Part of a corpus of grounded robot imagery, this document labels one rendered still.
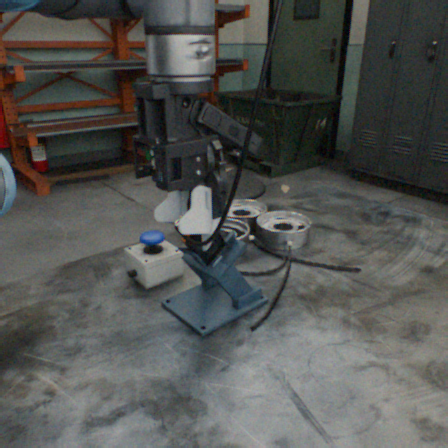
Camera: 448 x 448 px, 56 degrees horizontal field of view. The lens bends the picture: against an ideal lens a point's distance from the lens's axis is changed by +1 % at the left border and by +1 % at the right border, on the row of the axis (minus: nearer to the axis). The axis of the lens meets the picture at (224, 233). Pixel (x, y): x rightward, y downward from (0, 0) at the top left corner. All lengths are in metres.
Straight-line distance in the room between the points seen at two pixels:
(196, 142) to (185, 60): 0.08
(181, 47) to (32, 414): 0.41
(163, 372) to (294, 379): 0.15
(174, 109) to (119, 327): 0.30
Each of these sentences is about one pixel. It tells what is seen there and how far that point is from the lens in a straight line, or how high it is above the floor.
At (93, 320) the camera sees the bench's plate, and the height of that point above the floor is 0.80.
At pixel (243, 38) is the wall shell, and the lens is 5.66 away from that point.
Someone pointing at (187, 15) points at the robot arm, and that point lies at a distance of 0.47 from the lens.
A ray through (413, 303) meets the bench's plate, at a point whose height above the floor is 0.80.
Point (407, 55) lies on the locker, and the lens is 3.69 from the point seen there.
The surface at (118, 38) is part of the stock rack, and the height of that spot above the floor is 1.17.
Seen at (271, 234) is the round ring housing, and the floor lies 0.83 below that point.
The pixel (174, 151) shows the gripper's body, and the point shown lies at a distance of 0.46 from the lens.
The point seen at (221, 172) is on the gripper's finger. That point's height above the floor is 1.02.
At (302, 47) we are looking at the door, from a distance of 4.95.
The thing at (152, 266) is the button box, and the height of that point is 0.84.
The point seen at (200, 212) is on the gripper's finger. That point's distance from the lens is 0.52.
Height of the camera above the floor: 1.16
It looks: 25 degrees down
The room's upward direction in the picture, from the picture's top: straight up
